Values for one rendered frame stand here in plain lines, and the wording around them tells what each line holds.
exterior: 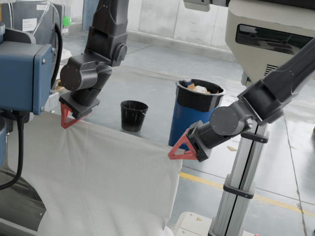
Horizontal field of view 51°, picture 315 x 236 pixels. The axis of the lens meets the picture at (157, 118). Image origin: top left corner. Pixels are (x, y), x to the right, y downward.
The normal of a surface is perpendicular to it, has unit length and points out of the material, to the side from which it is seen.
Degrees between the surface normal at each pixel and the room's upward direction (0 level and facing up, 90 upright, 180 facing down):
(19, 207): 90
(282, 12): 40
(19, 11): 90
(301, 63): 92
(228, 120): 75
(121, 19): 88
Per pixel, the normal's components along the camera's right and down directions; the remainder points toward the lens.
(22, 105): 0.11, 0.38
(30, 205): -0.29, 0.30
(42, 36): 0.94, 0.25
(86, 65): 0.84, 0.47
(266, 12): -0.09, -0.51
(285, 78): -0.68, 0.19
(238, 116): -0.45, -0.02
